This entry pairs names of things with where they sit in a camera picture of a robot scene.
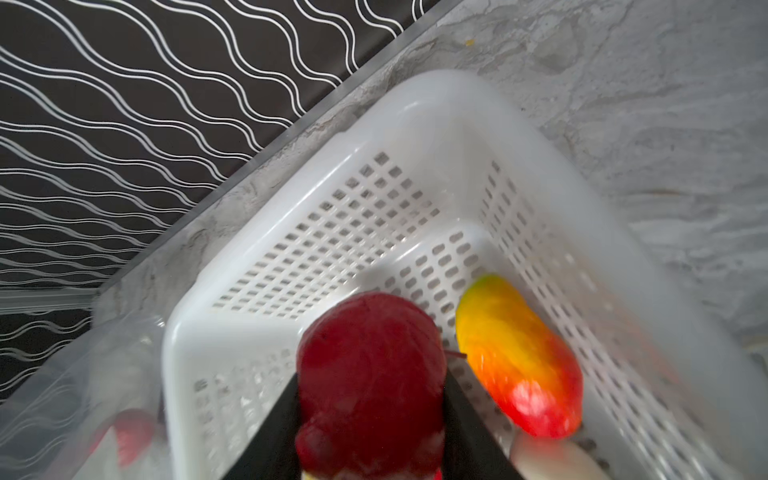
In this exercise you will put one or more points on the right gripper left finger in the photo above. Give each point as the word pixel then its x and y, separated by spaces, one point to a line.
pixel 271 453

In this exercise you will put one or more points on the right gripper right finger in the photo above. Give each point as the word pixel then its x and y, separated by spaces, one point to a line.
pixel 470 450

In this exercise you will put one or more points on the dark red beet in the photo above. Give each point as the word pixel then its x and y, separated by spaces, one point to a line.
pixel 371 377

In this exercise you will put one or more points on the red apple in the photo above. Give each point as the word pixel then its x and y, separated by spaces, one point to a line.
pixel 133 431

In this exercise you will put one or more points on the clear zip top bag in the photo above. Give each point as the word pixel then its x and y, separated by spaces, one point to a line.
pixel 48 422

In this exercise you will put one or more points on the white daikon radish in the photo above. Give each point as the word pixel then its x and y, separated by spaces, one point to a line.
pixel 545 459

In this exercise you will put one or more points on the orange yellow mango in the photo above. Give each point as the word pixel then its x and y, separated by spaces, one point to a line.
pixel 527 369

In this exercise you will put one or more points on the white plastic basket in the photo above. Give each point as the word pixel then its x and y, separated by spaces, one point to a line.
pixel 440 182

